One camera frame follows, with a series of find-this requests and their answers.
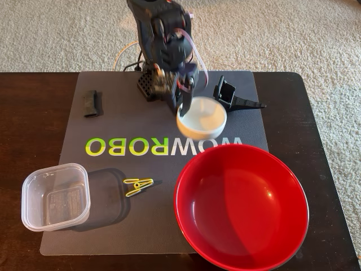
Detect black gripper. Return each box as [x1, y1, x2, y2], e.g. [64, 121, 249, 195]
[166, 63, 200, 116]

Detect small white bowl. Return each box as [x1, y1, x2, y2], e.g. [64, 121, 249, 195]
[176, 96, 228, 138]

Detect black smartwatch with strap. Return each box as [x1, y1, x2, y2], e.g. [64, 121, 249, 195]
[213, 75, 266, 113]

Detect small black block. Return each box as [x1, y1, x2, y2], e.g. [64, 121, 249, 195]
[83, 90, 103, 119]

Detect linked yellow paper clips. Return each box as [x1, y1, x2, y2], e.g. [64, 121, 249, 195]
[123, 177, 155, 198]

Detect clear plastic square container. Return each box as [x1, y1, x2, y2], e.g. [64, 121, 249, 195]
[21, 163, 91, 232]

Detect black robot arm with base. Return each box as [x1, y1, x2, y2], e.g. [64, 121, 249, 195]
[126, 0, 198, 102]

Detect large red bowl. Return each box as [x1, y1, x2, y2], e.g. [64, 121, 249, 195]
[174, 143, 310, 271]

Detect dark grey WOWROBO mat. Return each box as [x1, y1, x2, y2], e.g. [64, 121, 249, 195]
[39, 70, 268, 256]

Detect red white servo wire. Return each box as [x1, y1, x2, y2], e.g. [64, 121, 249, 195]
[169, 28, 209, 93]

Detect thin black power cable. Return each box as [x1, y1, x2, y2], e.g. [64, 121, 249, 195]
[123, 50, 144, 72]

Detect white cable on carpet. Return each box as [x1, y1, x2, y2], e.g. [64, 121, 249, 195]
[112, 41, 140, 71]

